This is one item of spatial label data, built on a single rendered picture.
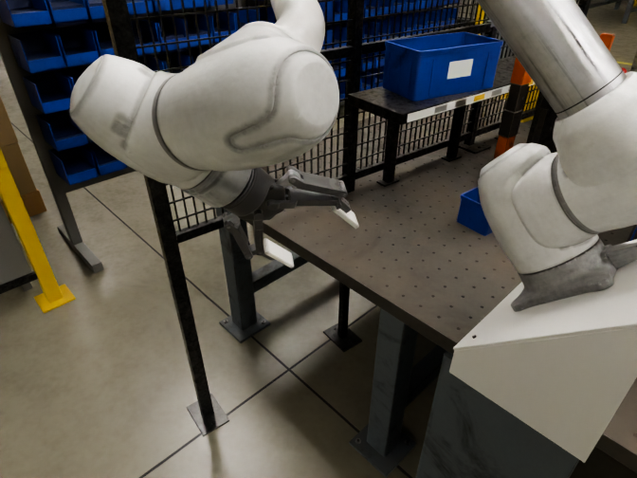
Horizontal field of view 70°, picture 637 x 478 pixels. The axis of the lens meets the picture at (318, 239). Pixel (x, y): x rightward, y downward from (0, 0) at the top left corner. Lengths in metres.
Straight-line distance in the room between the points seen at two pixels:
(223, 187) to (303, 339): 1.43
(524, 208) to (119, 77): 0.66
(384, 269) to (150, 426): 1.03
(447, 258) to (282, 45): 0.94
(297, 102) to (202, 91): 0.09
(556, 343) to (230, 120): 0.60
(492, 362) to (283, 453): 0.94
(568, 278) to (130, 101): 0.74
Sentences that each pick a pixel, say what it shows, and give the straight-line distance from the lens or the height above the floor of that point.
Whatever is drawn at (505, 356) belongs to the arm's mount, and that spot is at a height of 0.82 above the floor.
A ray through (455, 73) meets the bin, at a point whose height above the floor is 1.09.
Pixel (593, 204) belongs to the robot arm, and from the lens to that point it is 0.82.
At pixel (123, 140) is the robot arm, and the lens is 0.52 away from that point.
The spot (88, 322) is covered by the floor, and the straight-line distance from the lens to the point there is 2.25.
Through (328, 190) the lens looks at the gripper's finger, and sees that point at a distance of 0.65.
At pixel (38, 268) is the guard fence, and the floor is 0.20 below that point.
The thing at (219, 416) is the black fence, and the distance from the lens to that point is 1.74.
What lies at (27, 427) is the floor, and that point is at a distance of 1.97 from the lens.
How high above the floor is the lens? 1.42
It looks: 34 degrees down
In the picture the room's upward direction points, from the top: straight up
